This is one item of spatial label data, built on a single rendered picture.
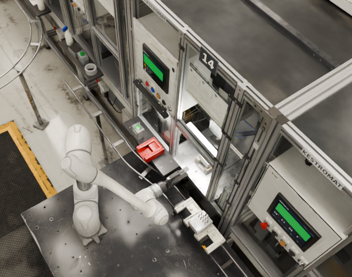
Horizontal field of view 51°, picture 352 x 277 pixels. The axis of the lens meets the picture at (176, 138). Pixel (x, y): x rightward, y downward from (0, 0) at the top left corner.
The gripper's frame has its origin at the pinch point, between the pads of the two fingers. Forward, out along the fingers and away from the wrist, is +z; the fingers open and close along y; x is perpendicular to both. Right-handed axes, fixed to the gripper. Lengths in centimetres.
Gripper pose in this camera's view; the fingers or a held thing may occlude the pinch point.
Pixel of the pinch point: (184, 172)
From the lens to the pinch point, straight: 247.8
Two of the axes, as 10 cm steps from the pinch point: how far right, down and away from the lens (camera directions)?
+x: -5.9, -6.9, 4.2
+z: 8.1, -4.6, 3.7
